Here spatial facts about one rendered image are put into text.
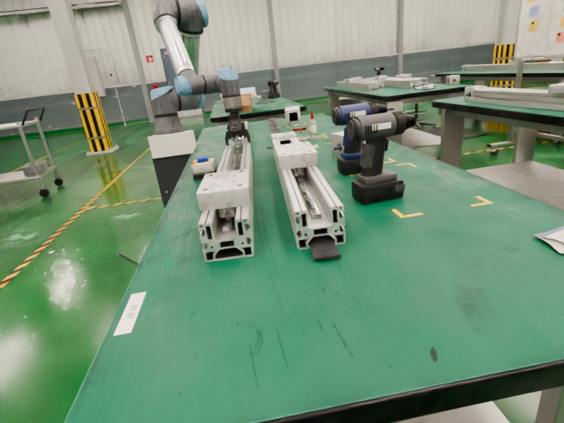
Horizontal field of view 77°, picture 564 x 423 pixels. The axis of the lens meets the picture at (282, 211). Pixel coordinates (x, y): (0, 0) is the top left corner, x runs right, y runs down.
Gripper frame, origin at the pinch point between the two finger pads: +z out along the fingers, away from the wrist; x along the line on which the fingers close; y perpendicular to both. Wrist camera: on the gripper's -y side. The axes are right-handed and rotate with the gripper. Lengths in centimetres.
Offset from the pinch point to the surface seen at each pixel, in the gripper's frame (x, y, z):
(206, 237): 4, -85, -3
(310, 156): -22, -53, -9
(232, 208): -1, -76, -6
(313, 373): -12, -117, 2
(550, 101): -160, 31, -2
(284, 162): -15, -53, -9
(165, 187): 43, 34, 18
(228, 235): 0, -83, -2
